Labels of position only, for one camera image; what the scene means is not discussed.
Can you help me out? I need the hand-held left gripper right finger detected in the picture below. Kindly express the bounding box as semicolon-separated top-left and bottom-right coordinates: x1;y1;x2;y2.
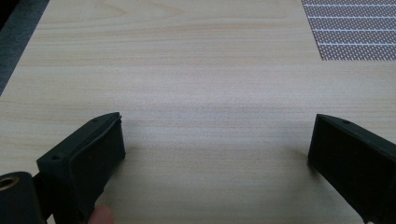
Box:
307;113;396;224

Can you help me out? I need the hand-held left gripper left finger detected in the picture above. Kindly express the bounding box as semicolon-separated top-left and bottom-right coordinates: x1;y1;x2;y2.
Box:
35;111;127;224

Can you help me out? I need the brown patterned woven mat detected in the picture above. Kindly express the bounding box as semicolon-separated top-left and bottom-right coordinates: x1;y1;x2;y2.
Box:
300;0;396;62

